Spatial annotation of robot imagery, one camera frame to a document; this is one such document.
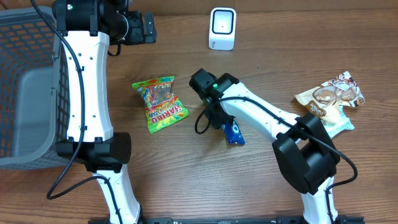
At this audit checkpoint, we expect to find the blue Oreo cookie packet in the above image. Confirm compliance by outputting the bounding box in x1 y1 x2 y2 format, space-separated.
222 120 246 145

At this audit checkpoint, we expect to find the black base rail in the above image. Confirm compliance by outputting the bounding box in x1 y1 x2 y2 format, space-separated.
87 215 365 224

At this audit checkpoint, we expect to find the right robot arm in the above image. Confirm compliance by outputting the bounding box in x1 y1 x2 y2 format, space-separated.
189 68 340 223

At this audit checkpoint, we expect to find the white barcode scanner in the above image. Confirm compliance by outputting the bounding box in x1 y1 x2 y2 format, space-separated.
208 7 237 51

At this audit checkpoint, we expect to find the beige brown cookie bag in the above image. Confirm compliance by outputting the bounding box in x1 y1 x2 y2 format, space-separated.
295 71 365 124

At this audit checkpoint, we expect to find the green Haribo gummy bag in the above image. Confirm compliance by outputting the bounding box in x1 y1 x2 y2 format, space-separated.
132 76 189 133

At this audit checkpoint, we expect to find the light teal snack packet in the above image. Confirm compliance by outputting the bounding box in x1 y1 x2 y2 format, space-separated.
322 106 354 139

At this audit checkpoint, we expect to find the grey plastic shopping basket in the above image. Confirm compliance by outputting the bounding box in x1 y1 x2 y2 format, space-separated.
1 8 70 170

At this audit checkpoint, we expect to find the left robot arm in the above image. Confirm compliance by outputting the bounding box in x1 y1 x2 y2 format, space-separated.
52 0 157 223

